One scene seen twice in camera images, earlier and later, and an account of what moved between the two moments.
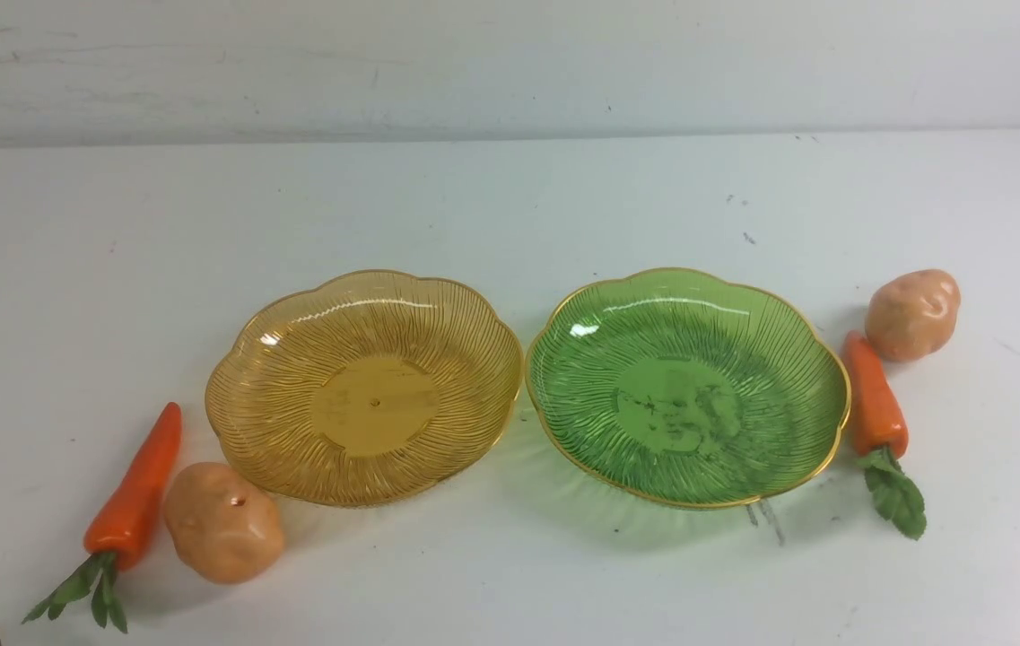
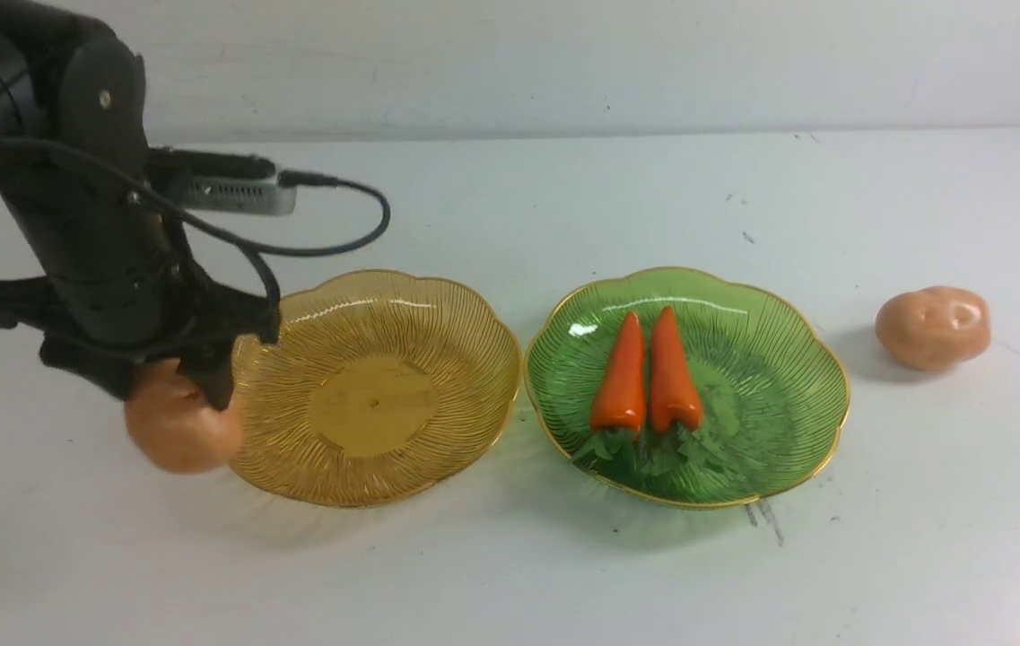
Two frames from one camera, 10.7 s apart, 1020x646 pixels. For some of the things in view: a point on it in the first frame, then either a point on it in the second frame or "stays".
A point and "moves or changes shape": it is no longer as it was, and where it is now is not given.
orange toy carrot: (123, 521) to (619, 401)
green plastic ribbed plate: (693, 385) stays
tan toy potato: (913, 314) moves or changes shape
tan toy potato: (224, 529) to (172, 423)
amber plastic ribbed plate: (368, 385) stays
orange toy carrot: (878, 428) to (675, 398)
